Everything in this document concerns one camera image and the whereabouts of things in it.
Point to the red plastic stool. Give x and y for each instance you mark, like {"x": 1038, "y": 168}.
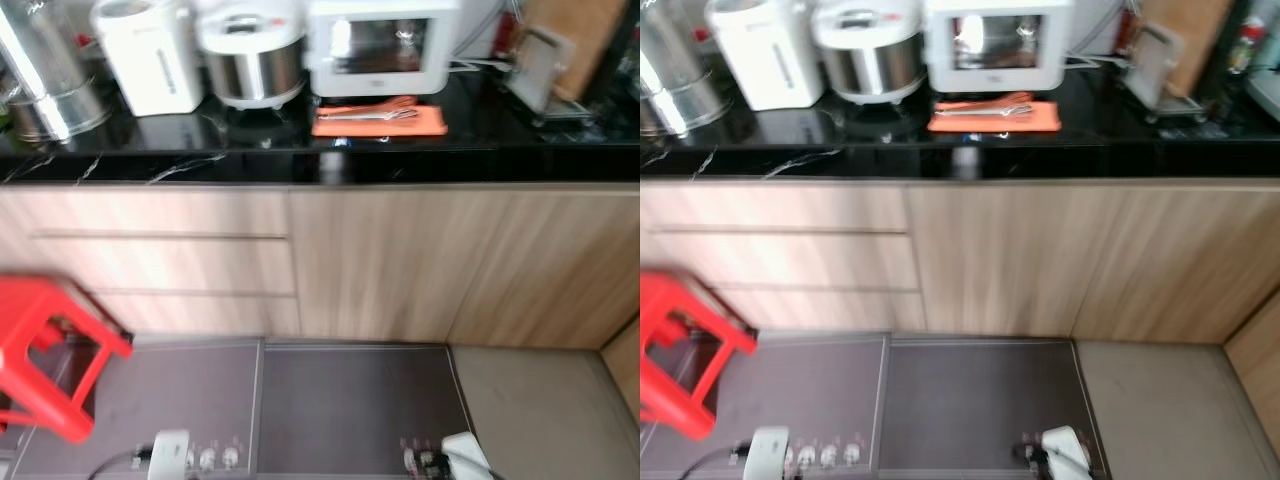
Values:
{"x": 665, "y": 300}
{"x": 30, "y": 300}

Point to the steel tongs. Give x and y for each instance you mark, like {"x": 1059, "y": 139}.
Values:
{"x": 985, "y": 112}
{"x": 370, "y": 116}

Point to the wooden side cabinet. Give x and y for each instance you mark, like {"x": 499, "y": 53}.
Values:
{"x": 1255, "y": 370}

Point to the wooden base cabinet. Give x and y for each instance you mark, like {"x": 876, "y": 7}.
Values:
{"x": 1000, "y": 260}
{"x": 400, "y": 260}

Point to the white toaster oven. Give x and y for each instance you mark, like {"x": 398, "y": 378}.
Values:
{"x": 380, "y": 82}
{"x": 1000, "y": 80}

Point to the orange cloth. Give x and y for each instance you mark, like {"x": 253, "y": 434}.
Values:
{"x": 1042, "y": 122}
{"x": 425, "y": 126}

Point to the white electric thermo pot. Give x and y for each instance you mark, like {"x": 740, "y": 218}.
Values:
{"x": 150, "y": 60}
{"x": 770, "y": 55}

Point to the beige floor mat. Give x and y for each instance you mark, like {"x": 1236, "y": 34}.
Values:
{"x": 1180, "y": 420}
{"x": 550, "y": 420}

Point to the bottle with red label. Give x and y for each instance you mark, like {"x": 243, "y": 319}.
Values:
{"x": 1247, "y": 45}

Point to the dark brown floor mat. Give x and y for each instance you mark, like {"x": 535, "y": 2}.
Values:
{"x": 350, "y": 400}
{"x": 980, "y": 400}

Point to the tall shiny steel canister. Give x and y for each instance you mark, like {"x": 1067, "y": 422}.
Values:
{"x": 680, "y": 95}
{"x": 50, "y": 100}

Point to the grey floor mat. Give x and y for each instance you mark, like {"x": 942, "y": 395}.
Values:
{"x": 810, "y": 390}
{"x": 190, "y": 390}

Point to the steel and white rice cooker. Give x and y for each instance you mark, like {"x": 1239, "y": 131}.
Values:
{"x": 250, "y": 65}
{"x": 870, "y": 65}

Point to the wooden cutting board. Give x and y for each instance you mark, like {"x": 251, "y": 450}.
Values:
{"x": 1195, "y": 30}
{"x": 585, "y": 30}

